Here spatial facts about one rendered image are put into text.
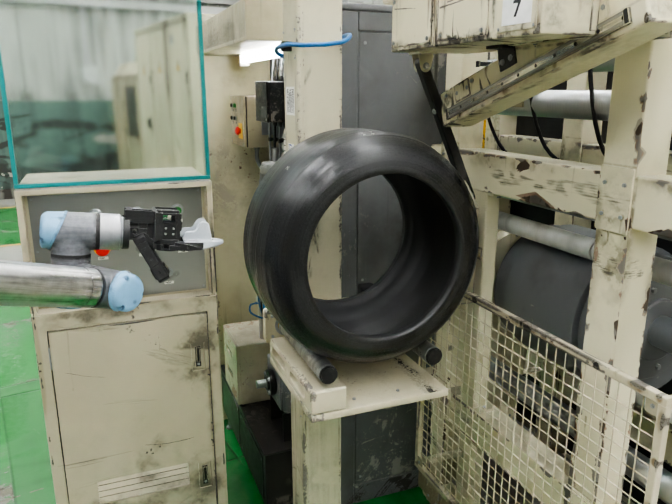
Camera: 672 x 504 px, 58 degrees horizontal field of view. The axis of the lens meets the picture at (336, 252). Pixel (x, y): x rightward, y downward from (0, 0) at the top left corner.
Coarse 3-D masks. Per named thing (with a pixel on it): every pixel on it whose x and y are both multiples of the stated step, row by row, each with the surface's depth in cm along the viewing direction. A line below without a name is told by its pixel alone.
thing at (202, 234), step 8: (200, 224) 131; (208, 224) 132; (192, 232) 131; (200, 232) 131; (208, 232) 132; (184, 240) 130; (192, 240) 132; (200, 240) 132; (208, 240) 133; (216, 240) 135; (208, 248) 133
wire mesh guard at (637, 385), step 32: (448, 320) 180; (512, 320) 150; (512, 352) 153; (576, 352) 131; (480, 384) 167; (640, 384) 116; (416, 416) 204; (448, 416) 185; (480, 416) 169; (640, 416) 117; (416, 448) 206; (512, 448) 157; (576, 448) 134; (544, 480) 146; (608, 480) 127
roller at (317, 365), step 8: (280, 328) 169; (288, 336) 163; (296, 344) 157; (304, 352) 151; (312, 352) 149; (304, 360) 151; (312, 360) 146; (320, 360) 144; (328, 360) 146; (312, 368) 145; (320, 368) 142; (328, 368) 141; (320, 376) 141; (328, 376) 141; (336, 376) 142
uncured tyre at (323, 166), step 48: (336, 144) 134; (384, 144) 134; (288, 192) 131; (336, 192) 130; (432, 192) 164; (288, 240) 130; (432, 240) 170; (288, 288) 132; (384, 288) 172; (432, 288) 165; (336, 336) 139; (384, 336) 145
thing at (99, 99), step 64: (0, 0) 161; (64, 0) 166; (128, 0) 172; (192, 0) 178; (0, 64) 164; (64, 64) 170; (128, 64) 176; (192, 64) 182; (64, 128) 173; (128, 128) 180; (192, 128) 186
